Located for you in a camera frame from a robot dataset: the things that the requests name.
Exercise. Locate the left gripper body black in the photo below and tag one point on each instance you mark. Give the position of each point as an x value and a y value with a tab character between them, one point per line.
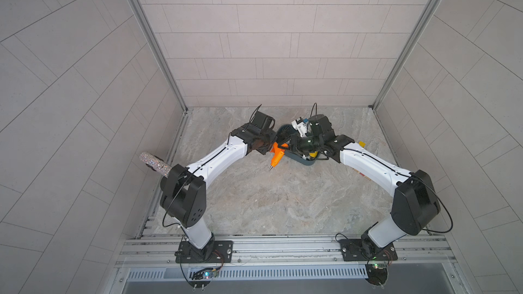
265	141

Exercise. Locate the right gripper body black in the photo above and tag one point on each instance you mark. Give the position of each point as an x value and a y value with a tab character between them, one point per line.
305	145

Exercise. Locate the orange hot glue gun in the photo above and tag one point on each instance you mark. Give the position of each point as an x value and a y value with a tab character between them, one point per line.
279	152

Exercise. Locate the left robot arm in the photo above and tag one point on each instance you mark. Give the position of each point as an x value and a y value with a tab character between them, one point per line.
184	189

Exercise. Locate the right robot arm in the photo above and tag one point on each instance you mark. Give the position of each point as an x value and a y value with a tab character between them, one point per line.
415	202

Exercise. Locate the teal plastic storage box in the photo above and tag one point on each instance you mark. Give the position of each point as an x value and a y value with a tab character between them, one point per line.
284	136

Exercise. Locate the right circuit board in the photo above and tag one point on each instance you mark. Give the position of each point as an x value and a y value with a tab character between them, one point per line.
377	275

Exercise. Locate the circuit board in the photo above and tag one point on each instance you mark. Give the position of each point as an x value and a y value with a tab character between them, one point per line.
202	278
377	275

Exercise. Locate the left circuit board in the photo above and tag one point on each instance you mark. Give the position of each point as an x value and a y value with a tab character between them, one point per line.
202	278

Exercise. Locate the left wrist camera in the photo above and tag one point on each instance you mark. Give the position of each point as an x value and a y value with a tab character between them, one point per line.
262	121

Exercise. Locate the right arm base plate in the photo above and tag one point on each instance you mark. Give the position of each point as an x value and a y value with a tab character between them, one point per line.
358	250

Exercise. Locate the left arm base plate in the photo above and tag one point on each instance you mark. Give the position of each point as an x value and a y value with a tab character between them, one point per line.
215	252

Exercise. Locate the aluminium mounting rail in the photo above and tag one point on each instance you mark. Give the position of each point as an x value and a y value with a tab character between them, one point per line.
251	250

